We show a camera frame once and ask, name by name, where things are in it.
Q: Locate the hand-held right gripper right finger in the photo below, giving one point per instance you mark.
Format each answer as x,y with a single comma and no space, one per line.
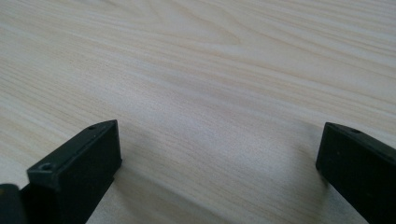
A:
364,174

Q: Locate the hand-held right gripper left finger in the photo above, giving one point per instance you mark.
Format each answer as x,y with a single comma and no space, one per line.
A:
77,168

